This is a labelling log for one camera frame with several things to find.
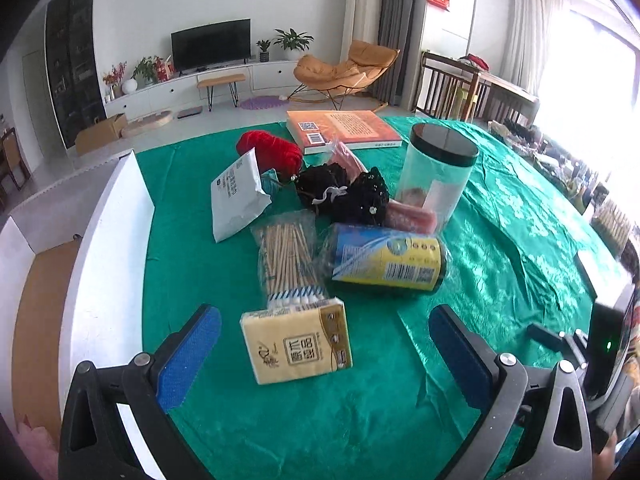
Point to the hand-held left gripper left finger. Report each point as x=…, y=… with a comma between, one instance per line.
x=190, y=355

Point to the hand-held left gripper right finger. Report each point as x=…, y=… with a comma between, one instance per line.
x=460, y=355

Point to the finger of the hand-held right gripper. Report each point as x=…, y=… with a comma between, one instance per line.
x=547, y=337

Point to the yellow tissue pack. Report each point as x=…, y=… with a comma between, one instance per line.
x=295, y=340

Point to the blue yellow bag roll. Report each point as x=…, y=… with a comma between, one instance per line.
x=380, y=260

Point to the bag of cotton swabs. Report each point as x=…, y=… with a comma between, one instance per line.
x=287, y=260

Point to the white storage box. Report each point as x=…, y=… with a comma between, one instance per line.
x=115, y=240

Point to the pink packet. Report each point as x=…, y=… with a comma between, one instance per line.
x=347, y=160
x=407, y=217

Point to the white pouch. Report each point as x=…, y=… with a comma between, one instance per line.
x=237, y=200

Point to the black scrunchie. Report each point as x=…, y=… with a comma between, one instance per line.
x=367, y=195
x=315, y=182

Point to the green tablecloth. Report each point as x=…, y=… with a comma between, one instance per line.
x=500, y=240

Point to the cluttered row of items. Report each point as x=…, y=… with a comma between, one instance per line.
x=575, y=170

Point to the clear jar with black lid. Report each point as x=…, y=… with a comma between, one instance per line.
x=440, y=160

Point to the red fluffy ball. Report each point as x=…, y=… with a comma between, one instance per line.
x=275, y=152

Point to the round beige pet bed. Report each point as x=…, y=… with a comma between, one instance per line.
x=147, y=124

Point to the cardboard box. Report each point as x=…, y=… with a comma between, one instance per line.
x=100, y=135

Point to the grey floor scale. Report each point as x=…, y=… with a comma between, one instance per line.
x=189, y=112

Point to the orange book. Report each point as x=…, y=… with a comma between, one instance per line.
x=350, y=127

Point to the dark wooden table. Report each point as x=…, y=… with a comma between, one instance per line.
x=500, y=85

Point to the white television cabinet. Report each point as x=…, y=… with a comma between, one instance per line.
x=150, y=95

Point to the purple floor mat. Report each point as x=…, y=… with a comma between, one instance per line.
x=265, y=102

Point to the wooden chair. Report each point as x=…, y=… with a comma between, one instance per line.
x=12, y=160

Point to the wooden stool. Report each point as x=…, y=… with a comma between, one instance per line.
x=220, y=81

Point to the round white vase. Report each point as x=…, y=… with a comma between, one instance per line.
x=129, y=86

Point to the red cloth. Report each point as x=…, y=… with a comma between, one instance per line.
x=475, y=62

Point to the red gift box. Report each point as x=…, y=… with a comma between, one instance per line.
x=165, y=70

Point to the red flowers in vase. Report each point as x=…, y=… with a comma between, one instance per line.
x=114, y=76

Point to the leafy green plant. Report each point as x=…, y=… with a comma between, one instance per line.
x=146, y=67

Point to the white curtain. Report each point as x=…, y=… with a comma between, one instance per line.
x=532, y=35

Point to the orange rocking chair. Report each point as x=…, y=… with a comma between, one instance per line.
x=345, y=72

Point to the black television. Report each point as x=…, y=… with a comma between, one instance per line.
x=210, y=45

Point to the small potted plant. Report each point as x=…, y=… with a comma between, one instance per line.
x=263, y=50

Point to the dark glass cabinet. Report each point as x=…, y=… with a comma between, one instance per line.
x=75, y=60

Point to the large potted plant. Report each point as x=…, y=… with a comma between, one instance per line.
x=292, y=42

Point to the grey curtain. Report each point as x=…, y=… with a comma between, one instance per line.
x=400, y=25

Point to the standing air conditioner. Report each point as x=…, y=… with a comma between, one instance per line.
x=362, y=10

